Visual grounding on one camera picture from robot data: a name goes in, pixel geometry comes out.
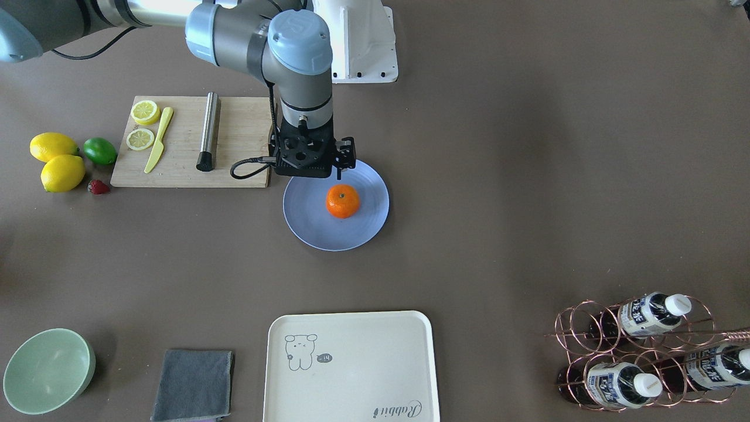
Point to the steel cylinder muddler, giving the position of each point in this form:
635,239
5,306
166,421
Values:
207,153

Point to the yellow lemon outer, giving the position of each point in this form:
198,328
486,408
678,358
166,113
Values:
62,173

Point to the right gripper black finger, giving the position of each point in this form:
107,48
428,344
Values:
345,156

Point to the copper wire bottle rack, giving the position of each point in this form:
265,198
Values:
697,331

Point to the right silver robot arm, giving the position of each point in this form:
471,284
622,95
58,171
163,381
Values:
281,43

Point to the green lime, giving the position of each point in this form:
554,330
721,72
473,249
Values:
100,151

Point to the lemon slice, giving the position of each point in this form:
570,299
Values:
140,139
145,112

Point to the red strawberry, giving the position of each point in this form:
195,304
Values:
98,187

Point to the grey folded cloth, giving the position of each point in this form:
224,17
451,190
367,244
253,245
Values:
195,385

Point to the orange fruit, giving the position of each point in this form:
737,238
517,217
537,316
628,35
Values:
342,201

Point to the yellow plastic knife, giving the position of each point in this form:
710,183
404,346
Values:
158,146

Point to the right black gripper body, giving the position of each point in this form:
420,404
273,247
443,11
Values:
346,153

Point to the wooden cutting board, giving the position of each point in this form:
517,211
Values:
244,125

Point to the cream rabbit tray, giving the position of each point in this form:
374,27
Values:
354,366

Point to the yellow lemon near board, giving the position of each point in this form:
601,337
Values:
48,145

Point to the dark bottle white cap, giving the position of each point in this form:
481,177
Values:
609,386

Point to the white pedestal column base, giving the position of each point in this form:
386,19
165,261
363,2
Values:
363,41

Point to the mint green bowl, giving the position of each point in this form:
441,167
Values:
48,371

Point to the lemon slice upper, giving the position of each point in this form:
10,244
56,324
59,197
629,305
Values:
145,112

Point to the blue plate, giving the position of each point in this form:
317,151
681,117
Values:
304,207

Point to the lemon slice lower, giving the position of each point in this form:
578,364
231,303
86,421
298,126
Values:
140,139

